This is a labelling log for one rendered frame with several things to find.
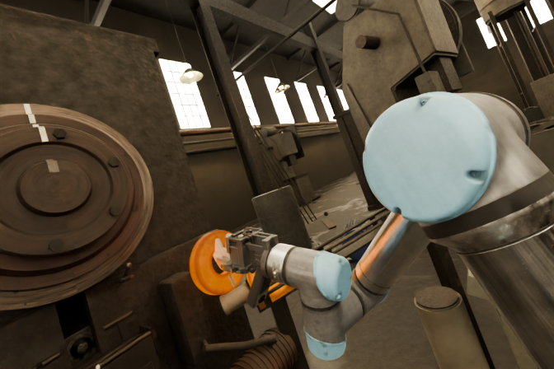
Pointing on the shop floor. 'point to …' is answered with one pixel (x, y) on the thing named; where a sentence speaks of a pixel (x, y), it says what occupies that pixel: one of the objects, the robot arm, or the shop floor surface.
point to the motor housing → (274, 357)
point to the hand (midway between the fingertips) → (217, 254)
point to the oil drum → (282, 217)
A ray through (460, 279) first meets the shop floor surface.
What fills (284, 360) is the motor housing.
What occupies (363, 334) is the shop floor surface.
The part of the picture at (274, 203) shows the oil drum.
